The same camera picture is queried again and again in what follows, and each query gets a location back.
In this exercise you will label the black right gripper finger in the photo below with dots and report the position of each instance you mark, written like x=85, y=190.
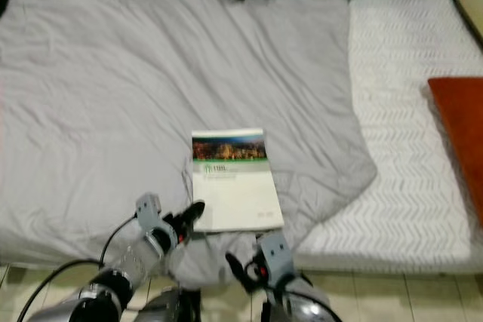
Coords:
x=240, y=271

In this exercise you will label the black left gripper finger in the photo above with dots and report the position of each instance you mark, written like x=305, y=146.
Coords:
x=195, y=213

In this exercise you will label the white brochure with green logo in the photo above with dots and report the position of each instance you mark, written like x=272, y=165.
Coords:
x=238, y=194

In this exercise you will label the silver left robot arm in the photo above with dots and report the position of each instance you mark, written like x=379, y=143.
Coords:
x=128, y=277

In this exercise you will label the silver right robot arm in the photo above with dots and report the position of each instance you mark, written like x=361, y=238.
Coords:
x=306, y=311

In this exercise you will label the silver left robot leg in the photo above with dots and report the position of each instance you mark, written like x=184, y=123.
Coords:
x=166, y=308

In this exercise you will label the grey duvet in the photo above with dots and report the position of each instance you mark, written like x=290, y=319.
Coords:
x=136, y=96

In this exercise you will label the white quilted mattress cover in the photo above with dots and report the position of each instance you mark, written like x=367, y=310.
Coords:
x=407, y=148

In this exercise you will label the orange pillow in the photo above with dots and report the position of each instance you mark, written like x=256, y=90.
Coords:
x=460, y=133

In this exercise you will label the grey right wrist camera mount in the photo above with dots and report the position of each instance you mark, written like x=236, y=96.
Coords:
x=275, y=254

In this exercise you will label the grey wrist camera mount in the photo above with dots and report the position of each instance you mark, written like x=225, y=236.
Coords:
x=149, y=215
x=275, y=254

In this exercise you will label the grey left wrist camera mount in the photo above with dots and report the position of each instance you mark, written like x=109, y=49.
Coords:
x=149, y=215

